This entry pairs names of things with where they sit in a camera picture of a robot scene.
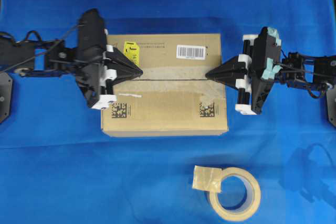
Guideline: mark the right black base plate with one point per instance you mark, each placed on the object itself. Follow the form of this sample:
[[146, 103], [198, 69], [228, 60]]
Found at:
[[331, 105]]

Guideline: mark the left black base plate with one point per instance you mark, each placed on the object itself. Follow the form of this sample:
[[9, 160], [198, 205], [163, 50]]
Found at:
[[6, 86]]

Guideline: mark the blue table cloth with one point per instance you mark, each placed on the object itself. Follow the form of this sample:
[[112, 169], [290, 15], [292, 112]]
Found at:
[[58, 167]]

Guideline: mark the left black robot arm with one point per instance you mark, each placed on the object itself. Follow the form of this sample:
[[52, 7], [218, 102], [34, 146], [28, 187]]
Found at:
[[35, 57]]

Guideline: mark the brown cardboard box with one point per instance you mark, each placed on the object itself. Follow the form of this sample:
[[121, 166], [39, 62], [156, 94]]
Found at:
[[173, 96]]

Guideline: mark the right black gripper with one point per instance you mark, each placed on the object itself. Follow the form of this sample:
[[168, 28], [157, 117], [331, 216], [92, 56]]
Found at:
[[253, 72]]

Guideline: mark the beige masking tape roll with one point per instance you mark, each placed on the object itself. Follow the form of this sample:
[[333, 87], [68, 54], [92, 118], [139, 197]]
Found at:
[[233, 193]]

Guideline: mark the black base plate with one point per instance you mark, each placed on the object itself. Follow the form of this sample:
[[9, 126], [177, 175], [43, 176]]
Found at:
[[6, 86], [331, 105]]

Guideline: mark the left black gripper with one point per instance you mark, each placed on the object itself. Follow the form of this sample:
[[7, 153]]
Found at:
[[99, 66]]

